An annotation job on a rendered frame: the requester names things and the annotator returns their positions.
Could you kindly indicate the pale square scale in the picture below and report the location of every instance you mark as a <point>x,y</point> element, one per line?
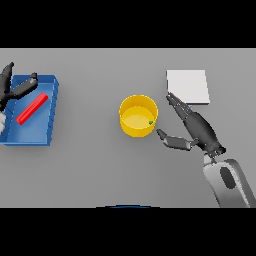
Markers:
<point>188,86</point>

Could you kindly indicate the green nut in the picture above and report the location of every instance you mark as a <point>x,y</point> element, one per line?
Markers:
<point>151,122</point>

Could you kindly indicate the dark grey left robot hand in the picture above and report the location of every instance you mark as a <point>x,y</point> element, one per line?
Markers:
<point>7,87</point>

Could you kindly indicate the yellow bowl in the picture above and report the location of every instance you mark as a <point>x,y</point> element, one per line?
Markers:
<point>138,115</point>

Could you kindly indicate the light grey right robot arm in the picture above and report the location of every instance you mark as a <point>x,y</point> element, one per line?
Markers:
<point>230,181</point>

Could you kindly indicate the red beaker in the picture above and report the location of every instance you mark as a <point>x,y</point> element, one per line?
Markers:
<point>31,108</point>

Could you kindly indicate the blue tray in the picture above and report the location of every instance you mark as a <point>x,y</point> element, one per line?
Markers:
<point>31,120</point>

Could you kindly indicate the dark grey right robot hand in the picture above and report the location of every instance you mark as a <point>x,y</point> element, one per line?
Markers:
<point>200,128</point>

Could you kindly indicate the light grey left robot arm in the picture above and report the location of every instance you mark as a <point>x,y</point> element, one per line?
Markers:
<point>1,122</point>

